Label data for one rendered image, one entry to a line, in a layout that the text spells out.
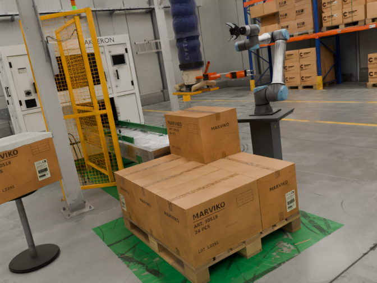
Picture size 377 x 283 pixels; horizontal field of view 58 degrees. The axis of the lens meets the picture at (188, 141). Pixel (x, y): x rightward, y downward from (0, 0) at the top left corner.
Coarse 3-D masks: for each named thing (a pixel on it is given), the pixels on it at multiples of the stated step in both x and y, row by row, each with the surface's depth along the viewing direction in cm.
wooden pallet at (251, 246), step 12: (132, 228) 304; (276, 228) 250; (288, 228) 264; (300, 228) 266; (144, 240) 281; (156, 240) 257; (252, 240) 238; (156, 252) 263; (168, 252) 258; (228, 252) 227; (240, 252) 243; (252, 252) 239; (180, 264) 239; (204, 264) 216; (192, 276) 218; (204, 276) 218
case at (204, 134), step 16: (176, 112) 322; (192, 112) 306; (208, 112) 293; (224, 112) 289; (176, 128) 312; (192, 128) 287; (208, 128) 282; (224, 128) 291; (176, 144) 320; (192, 144) 294; (208, 144) 284; (224, 144) 293; (208, 160) 286
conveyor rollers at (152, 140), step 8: (120, 128) 532; (128, 128) 520; (136, 136) 442; (144, 136) 437; (152, 136) 433; (160, 136) 420; (136, 144) 402; (144, 144) 390; (152, 144) 385; (160, 144) 380; (168, 144) 375
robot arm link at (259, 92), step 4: (256, 88) 345; (260, 88) 342; (264, 88) 342; (256, 92) 345; (260, 92) 343; (264, 92) 340; (256, 96) 346; (260, 96) 343; (264, 96) 340; (256, 100) 348; (260, 100) 345; (264, 100) 343
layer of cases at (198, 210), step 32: (160, 160) 317; (192, 160) 301; (224, 160) 287; (256, 160) 274; (128, 192) 282; (160, 192) 237; (192, 192) 228; (224, 192) 220; (256, 192) 235; (288, 192) 254; (160, 224) 242; (192, 224) 208; (224, 224) 222; (256, 224) 239; (192, 256) 211
